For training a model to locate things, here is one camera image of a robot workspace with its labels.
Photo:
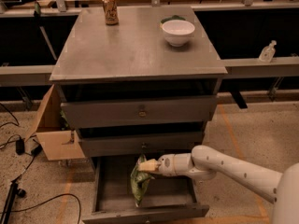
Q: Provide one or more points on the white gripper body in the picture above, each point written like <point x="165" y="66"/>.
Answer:
<point x="165" y="165"/>

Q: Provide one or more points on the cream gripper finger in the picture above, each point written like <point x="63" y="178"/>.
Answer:
<point x="149" y="166"/>

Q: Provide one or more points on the green jalapeno chip bag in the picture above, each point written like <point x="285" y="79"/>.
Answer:
<point x="139" y="181"/>

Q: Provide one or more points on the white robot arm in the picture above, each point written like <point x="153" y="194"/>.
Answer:
<point x="202" y="163"/>

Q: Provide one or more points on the grey middle drawer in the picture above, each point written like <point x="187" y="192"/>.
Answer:
<point x="136" y="144"/>

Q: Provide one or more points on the grey open bottom drawer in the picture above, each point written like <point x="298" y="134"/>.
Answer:
<point x="166" y="198"/>

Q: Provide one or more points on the grey top drawer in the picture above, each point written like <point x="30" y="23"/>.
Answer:
<point x="110" y="113"/>

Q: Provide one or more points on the grey drawer cabinet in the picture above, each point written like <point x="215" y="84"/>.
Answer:
<point x="132" y="60"/>

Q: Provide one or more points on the open cardboard box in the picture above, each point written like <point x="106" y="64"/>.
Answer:
<point x="57" y="144"/>

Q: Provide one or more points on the black power adapter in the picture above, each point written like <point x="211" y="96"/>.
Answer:
<point x="20" y="149"/>

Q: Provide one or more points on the white ceramic bowl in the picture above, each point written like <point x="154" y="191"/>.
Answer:
<point x="178" y="32"/>

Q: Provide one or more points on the black stand on floor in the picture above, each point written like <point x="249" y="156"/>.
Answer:
<point x="14" y="191"/>

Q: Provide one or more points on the green item behind bowl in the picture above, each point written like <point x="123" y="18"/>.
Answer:
<point x="172" y="18"/>

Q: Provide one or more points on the clear sanitizer bottle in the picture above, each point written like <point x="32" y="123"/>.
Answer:
<point x="268" y="52"/>

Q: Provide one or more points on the gold soda can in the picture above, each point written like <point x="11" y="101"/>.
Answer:
<point x="110" y="11"/>

